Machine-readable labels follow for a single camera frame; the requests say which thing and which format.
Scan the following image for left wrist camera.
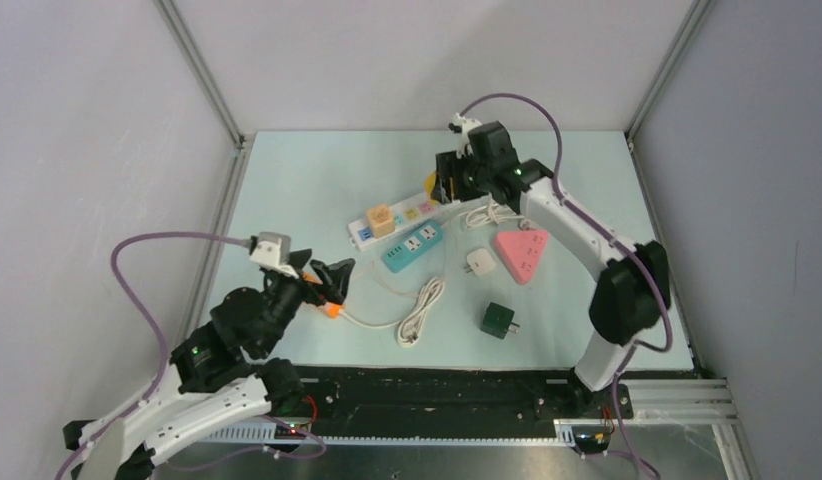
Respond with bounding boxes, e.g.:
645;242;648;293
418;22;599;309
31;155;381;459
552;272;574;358
249;232;299;278

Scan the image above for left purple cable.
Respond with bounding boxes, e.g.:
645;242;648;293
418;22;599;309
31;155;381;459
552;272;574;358
53;231;257;480

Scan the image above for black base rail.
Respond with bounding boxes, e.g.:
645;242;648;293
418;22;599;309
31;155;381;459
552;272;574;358
259;365;633;440

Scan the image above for purple cable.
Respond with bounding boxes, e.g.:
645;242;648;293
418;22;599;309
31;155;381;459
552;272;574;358
53;231;257;480
458;93;675;355

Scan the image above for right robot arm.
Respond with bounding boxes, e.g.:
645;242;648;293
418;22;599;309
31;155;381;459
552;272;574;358
427;114;673;418

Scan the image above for pink triangular power strip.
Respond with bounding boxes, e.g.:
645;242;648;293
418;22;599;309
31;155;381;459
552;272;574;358
493;230;549;285

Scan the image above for coiled white cord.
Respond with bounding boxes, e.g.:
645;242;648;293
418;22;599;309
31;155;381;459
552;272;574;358
341;276;448;350

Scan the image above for blue power strip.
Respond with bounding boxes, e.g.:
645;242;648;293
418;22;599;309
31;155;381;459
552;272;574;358
382;221;444;273

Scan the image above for dark green plug adapter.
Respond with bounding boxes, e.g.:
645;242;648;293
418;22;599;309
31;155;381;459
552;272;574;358
480;302;520;339

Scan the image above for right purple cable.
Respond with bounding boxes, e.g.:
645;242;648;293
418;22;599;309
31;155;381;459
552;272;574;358
458;93;675;355

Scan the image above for right circuit board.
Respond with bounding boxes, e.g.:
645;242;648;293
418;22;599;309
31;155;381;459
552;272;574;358
573;431;613;456

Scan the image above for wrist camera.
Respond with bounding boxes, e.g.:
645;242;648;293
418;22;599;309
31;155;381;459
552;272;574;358
249;232;299;278
447;113;482;135

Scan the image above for left circuit board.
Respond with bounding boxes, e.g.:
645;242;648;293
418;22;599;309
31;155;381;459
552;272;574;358
273;424;310;441

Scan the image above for beige cube plug adapter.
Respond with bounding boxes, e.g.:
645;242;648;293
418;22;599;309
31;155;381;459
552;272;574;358
365;204;396;239

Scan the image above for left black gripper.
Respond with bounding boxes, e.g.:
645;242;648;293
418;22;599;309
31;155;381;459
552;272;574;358
257;249;356;356

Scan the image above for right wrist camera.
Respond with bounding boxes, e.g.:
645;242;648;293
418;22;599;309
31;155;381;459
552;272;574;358
447;113;482;135

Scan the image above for orange power strip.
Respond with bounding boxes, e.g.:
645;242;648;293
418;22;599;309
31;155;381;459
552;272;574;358
303;272;343;319

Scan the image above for white plug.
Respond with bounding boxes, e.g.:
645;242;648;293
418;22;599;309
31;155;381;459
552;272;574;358
464;247;497;277

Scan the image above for white multicolour power strip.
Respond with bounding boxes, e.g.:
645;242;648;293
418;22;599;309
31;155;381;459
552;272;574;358
347;191;455;252

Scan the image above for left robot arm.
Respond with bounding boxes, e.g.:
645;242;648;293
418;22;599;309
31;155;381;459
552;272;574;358
56;236;356;479

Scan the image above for circuit board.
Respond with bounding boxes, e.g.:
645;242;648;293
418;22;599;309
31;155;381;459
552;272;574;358
273;424;310;441
573;431;613;456

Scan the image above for yellow cube plug adapter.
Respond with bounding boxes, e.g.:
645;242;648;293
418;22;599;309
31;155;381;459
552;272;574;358
424;172;438;199

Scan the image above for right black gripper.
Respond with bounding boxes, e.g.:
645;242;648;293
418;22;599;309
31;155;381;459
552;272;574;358
433;149;493;205

